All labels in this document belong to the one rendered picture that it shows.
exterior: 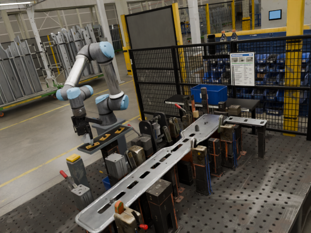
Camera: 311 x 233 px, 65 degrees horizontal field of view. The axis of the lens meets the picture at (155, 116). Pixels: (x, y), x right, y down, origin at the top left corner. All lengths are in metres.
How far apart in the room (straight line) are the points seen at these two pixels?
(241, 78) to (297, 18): 0.61
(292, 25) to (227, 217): 1.45
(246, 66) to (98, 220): 1.69
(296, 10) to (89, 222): 1.93
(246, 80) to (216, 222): 1.27
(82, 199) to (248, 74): 1.67
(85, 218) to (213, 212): 0.75
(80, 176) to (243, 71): 1.59
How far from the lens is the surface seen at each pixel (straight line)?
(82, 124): 1.50
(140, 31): 4.36
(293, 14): 2.18
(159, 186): 1.30
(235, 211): 1.62
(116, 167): 1.45
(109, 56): 1.75
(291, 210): 1.67
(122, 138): 2.07
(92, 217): 1.29
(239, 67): 2.31
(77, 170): 1.52
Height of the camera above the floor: 1.81
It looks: 21 degrees down
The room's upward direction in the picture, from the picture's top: 10 degrees counter-clockwise
